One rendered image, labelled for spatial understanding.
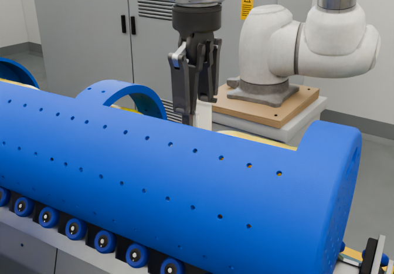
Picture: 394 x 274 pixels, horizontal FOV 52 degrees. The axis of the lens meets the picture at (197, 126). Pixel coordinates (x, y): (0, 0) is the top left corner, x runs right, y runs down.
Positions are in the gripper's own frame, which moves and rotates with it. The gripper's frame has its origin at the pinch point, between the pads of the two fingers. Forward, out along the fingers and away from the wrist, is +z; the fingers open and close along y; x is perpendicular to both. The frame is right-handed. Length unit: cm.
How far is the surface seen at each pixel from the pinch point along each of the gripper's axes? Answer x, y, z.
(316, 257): 24.7, 14.1, 6.6
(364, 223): 22, -156, 119
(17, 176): -30.5, 14.5, 11.3
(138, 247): -6.2, 10.3, 21.2
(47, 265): -28.2, 13.7, 32.8
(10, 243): -40, 13, 32
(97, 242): -15.0, 11.5, 22.8
